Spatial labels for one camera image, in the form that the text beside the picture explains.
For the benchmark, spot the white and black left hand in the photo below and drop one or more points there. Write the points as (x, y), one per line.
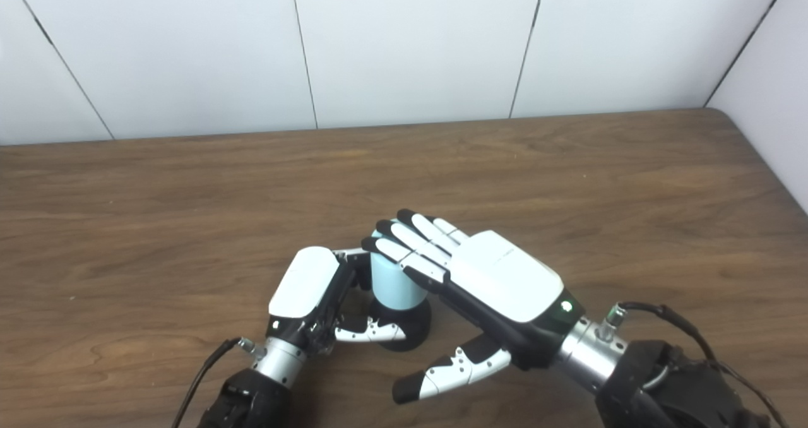
(303, 283)

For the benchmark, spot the white and black right hand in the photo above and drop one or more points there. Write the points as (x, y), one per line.
(505, 276)

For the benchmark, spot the light blue cylinder cup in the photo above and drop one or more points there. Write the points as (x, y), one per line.
(391, 286)

